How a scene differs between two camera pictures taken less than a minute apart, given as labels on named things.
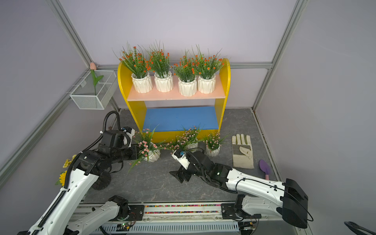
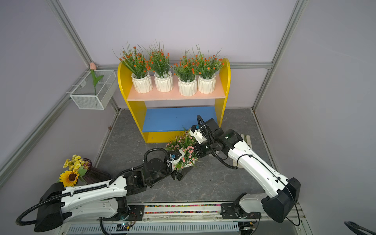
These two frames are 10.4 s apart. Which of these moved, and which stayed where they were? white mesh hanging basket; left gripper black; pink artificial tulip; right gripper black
Moved: left gripper black; right gripper black
Stayed: pink artificial tulip; white mesh hanging basket
